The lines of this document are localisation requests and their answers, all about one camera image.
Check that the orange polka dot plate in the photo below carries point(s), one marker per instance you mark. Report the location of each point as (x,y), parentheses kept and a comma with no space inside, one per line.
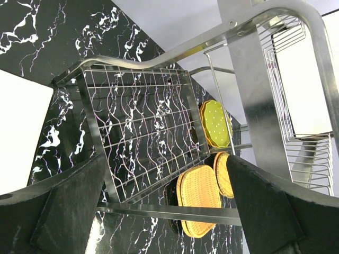
(209,141)

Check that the green polka dot plate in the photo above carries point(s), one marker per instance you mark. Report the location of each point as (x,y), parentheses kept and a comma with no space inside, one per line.
(215,123)

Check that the cream black-rimmed square plate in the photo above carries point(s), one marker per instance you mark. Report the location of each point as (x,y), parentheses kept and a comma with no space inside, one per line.
(24,106)

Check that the white square plate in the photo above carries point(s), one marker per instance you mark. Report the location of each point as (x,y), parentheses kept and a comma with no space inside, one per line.
(300,79)

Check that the woven wicker tray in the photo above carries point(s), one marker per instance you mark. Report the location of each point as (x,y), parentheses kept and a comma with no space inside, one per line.
(197,187)

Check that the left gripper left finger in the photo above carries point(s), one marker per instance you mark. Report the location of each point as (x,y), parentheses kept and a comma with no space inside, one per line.
(54,215)

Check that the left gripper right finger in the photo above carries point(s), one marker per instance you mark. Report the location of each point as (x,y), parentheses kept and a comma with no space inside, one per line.
(279,216)

